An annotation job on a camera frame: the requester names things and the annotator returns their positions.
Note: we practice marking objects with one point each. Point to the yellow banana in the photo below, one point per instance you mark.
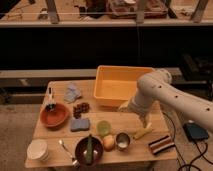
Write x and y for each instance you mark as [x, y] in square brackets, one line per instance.
[140, 133]

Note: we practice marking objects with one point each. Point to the green plastic cup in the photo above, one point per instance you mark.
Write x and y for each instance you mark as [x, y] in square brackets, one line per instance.
[103, 128]

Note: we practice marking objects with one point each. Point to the small metal cup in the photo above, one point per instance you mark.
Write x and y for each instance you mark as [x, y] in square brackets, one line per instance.
[122, 141]

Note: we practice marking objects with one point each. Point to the crumpled blue cloth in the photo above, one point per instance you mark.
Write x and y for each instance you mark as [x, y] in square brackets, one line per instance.
[72, 93]

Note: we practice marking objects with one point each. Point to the orange clay bowl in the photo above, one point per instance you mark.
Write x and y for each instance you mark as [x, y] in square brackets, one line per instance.
[54, 117]

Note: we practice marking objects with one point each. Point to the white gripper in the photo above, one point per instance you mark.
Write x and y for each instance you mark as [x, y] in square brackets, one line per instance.
[142, 109]

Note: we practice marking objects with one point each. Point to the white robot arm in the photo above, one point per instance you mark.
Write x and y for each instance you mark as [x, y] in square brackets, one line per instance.
[156, 85]

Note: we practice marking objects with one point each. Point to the dark maroon bowl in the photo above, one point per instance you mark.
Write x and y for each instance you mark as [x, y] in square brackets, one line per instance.
[81, 149]

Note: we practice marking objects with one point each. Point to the small black white bottle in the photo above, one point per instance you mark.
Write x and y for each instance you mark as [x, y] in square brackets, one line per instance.
[50, 103]

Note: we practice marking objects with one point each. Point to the bunch of dark grapes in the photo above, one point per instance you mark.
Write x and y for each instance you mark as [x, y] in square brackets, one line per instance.
[79, 109]

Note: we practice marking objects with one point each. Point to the black foot pedal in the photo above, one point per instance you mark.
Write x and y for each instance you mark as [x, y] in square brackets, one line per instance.
[194, 132]

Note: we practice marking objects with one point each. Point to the wooden table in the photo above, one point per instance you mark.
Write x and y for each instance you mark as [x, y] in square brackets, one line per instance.
[138, 152]

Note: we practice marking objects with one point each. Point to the blue sponge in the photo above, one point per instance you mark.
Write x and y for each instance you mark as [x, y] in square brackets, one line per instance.
[80, 125]

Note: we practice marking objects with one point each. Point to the orange yellow pepper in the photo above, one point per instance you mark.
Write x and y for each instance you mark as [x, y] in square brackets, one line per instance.
[108, 142]

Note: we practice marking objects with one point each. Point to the yellow plastic tray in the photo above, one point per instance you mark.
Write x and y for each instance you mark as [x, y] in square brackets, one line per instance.
[117, 84]

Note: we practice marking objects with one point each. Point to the striped brown white block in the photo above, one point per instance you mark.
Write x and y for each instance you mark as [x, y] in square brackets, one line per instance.
[161, 144]

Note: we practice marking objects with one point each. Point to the green cucumber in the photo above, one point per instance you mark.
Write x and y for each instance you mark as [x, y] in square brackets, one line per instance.
[89, 153]

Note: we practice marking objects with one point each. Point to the metal spoon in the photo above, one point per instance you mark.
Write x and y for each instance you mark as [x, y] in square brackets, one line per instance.
[74, 160]

